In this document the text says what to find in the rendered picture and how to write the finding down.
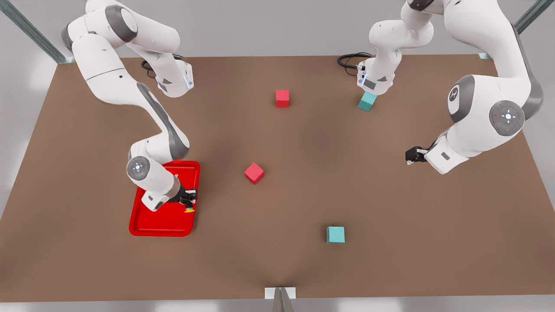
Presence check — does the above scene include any red plastic tray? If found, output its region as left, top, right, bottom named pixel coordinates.
left=129, top=160, right=201, bottom=237

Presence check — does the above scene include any teal cube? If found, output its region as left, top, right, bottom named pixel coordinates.
left=358, top=91, right=378, bottom=112
left=326, top=226, right=346, bottom=244

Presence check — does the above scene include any black cable loop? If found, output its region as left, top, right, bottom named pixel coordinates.
left=141, top=54, right=184, bottom=79
left=337, top=52, right=374, bottom=77

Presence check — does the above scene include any silver frame post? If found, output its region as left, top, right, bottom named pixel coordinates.
left=478, top=0, right=555, bottom=60
left=0, top=0, right=75, bottom=65
left=264, top=287, right=297, bottom=312

